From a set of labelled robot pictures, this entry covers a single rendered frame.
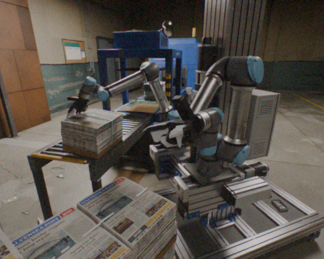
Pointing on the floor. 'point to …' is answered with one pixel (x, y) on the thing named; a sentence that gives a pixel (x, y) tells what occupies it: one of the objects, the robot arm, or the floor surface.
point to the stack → (106, 227)
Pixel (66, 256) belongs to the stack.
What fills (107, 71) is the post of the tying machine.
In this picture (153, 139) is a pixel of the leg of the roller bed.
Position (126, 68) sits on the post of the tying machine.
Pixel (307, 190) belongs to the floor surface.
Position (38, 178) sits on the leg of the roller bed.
